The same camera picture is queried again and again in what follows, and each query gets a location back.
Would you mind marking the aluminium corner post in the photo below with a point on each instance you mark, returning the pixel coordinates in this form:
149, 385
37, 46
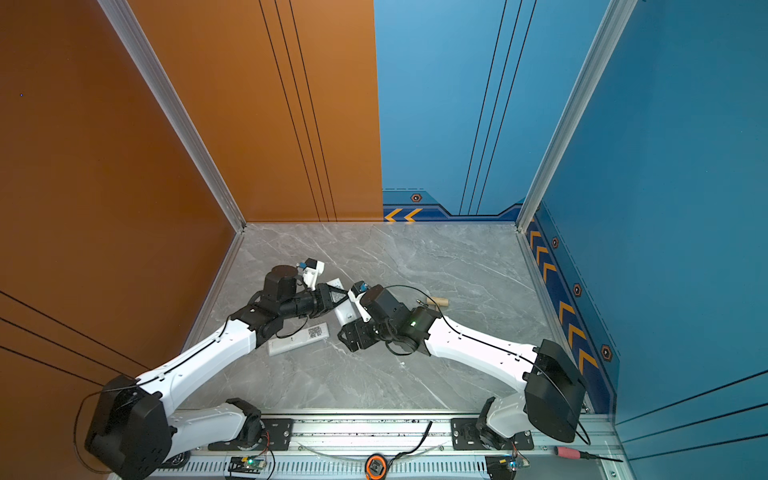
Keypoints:
128, 29
608, 34

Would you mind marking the white remote with QR label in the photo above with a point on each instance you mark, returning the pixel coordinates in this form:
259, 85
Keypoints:
304, 337

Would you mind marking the aluminium corner post right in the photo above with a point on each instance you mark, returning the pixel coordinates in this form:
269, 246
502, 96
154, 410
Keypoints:
608, 34

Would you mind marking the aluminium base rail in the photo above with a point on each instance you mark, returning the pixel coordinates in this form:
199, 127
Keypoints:
430, 444

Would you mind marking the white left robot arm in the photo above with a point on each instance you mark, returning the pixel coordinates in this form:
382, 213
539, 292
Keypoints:
137, 424

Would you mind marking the aluminium corner post left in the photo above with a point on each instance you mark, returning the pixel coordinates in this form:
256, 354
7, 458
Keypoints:
128, 29

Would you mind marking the circuit board right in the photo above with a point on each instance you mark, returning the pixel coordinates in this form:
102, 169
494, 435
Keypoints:
505, 467

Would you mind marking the wooden mallet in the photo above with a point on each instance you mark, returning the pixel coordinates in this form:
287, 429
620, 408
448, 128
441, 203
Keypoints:
435, 302

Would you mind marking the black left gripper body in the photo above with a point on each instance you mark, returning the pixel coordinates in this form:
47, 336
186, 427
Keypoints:
321, 301

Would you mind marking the pink handled screwdriver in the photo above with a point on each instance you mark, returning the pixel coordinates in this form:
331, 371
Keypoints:
574, 454

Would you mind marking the white remote control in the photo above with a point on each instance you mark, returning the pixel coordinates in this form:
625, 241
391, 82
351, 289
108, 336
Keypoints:
345, 311

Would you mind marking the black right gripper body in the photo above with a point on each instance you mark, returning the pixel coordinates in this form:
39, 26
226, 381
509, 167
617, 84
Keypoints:
367, 333

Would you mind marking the green circuit board left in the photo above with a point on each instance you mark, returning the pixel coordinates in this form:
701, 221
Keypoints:
247, 466

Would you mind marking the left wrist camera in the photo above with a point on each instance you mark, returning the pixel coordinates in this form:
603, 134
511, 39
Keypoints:
310, 270

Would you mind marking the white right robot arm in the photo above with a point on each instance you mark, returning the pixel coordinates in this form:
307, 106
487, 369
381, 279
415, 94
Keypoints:
548, 389

